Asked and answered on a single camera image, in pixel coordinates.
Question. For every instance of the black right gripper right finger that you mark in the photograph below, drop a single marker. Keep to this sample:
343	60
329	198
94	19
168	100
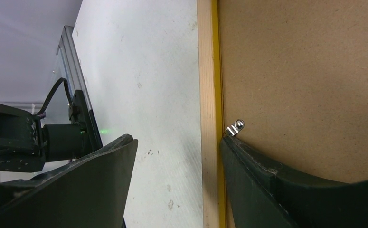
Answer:
265	193

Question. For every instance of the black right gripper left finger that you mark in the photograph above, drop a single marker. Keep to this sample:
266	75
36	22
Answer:
90	192

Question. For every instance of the small metal turn clip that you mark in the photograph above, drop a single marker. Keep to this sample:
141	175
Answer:
234	128

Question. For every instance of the yellow wooden picture frame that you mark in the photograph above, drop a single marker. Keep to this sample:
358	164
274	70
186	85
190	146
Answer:
211	115

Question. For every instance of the brown cardboard backing board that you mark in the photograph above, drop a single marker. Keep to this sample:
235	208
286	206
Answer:
296	72

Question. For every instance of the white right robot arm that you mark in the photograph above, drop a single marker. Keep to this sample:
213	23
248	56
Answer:
25	146

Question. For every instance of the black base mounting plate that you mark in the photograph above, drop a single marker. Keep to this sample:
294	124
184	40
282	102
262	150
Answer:
84	119

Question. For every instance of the aluminium front rail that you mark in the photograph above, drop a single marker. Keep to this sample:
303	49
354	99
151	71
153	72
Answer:
67	65

